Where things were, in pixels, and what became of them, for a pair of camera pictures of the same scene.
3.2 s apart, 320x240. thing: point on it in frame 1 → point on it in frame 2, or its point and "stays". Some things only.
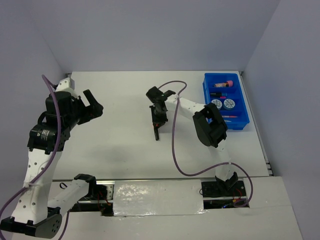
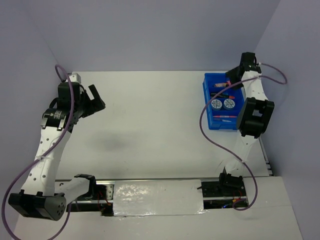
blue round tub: (229, 104) stays
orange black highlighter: (156, 133) → (226, 96)
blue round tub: (218, 103) stays
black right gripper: (160, 121) → (231, 73)
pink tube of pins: (228, 83) stays
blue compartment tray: (224, 91) stays
